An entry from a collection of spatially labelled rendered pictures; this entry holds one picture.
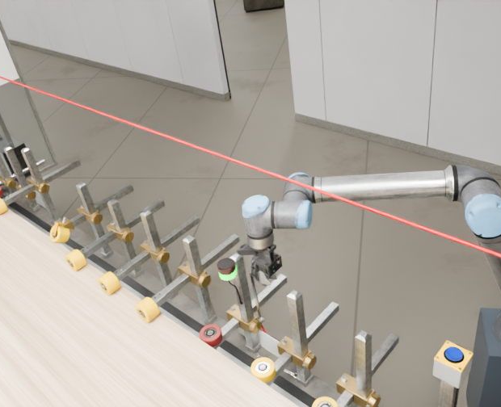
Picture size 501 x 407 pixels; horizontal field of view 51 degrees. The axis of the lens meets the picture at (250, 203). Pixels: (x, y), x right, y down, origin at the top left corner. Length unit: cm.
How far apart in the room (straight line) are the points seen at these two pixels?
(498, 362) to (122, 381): 140
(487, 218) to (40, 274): 179
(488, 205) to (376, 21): 289
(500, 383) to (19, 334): 188
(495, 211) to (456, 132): 274
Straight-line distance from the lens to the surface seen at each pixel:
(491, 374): 236
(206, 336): 193
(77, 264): 236
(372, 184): 174
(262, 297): 208
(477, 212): 163
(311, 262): 349
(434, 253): 357
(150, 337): 200
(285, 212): 165
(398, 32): 427
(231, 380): 180
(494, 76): 407
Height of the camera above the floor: 233
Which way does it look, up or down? 35 degrees down
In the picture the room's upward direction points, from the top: 9 degrees counter-clockwise
